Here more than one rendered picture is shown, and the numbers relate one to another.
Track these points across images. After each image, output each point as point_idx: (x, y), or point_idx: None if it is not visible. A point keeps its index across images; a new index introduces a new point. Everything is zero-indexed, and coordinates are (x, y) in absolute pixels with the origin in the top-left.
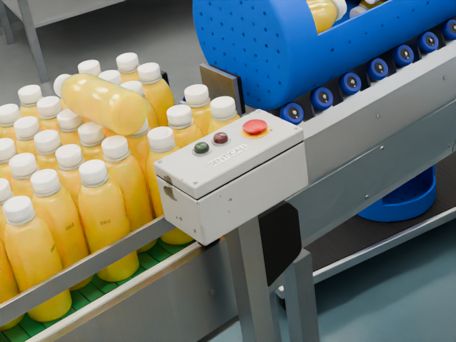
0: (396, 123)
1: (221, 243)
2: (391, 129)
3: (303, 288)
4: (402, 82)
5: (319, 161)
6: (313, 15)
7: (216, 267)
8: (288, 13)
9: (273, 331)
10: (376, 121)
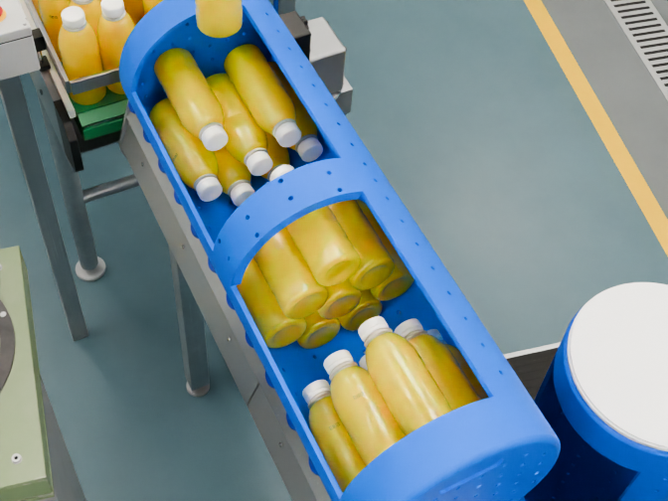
0: (187, 277)
1: (41, 75)
2: (183, 271)
3: (172, 261)
4: (204, 267)
5: (147, 186)
6: (177, 99)
7: (42, 83)
8: (128, 46)
9: (17, 147)
10: (181, 248)
